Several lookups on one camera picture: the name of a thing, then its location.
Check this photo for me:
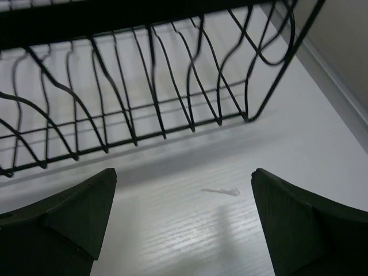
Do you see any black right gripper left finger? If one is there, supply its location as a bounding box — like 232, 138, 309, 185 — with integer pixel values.
1, 168, 117, 275

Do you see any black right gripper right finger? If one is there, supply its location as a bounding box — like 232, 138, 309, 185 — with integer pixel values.
251, 168, 367, 275

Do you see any black wire dish rack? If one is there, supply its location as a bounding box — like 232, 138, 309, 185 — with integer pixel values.
1, 1, 324, 181

